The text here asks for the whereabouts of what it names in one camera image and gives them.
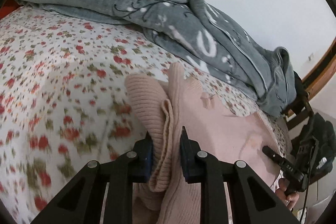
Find wooden door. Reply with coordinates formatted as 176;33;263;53
302;39;335;94

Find person's right hand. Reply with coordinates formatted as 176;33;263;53
274;178;301;210

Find black garment on chair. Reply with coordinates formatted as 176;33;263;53
289;72;308;115

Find red pillow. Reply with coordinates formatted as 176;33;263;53
0;0;20;19

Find black puffer jacket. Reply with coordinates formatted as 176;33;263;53
291;113;335;184

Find pink knit sweater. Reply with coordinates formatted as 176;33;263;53
125;63;280;223

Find grey floral blanket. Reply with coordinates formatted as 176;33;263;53
17;0;296;117

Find floral bed sheet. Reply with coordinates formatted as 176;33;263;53
0;6;292;224

